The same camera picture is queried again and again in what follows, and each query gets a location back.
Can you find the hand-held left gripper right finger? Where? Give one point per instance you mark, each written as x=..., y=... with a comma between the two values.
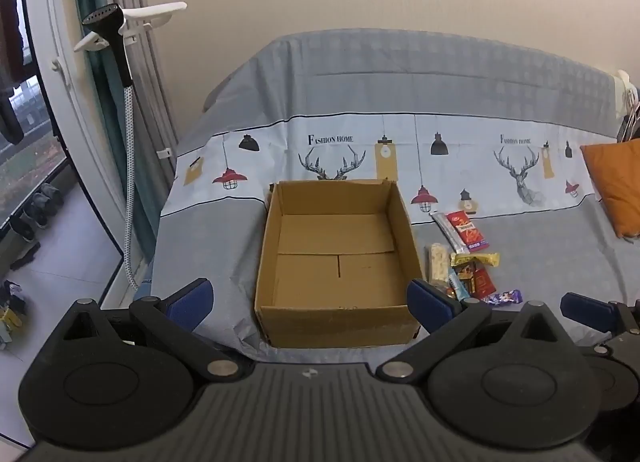
x=430, y=302

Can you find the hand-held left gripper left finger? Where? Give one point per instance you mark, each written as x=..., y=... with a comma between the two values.
x=192, y=299

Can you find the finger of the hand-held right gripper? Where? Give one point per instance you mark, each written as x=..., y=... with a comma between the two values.
x=587, y=312

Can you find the blue snack bar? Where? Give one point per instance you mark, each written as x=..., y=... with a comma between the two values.
x=457, y=287

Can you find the white nougat bar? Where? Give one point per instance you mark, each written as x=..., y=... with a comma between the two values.
x=436, y=262

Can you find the orange brown snack packet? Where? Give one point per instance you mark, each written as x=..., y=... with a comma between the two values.
x=467, y=274

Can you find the red square snack packet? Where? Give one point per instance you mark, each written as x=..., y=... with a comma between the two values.
x=484, y=282

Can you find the yellow candy packet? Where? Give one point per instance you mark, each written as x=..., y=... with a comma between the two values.
x=475, y=259

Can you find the purple candy wrapper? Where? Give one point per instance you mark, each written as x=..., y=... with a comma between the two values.
x=505, y=297

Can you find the brown cardboard box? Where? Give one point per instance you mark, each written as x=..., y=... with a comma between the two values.
x=325, y=242

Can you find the silver snack packet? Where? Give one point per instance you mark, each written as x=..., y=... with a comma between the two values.
x=446, y=231

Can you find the red snack packet blue edge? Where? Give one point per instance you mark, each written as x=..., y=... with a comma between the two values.
x=469, y=232

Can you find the orange pillow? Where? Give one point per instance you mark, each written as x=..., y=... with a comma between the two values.
x=617, y=182

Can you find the white curtain clip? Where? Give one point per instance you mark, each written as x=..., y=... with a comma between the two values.
x=166, y=152

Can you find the grey shoes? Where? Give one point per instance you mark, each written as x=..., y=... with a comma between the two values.
x=47, y=202

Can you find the yellow toy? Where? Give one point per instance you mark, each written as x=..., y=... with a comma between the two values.
x=10, y=317

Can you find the black shoes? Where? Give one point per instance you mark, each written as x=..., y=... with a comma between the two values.
x=22, y=227

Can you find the grey curtain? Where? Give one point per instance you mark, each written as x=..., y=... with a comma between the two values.
x=150, y=92

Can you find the hanging dark clothes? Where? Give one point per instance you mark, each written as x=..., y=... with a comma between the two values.
x=10, y=107

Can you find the white plastic hanger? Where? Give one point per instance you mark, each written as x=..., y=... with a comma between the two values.
x=155, y=12

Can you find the white window frame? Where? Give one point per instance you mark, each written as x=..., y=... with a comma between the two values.
x=75, y=132

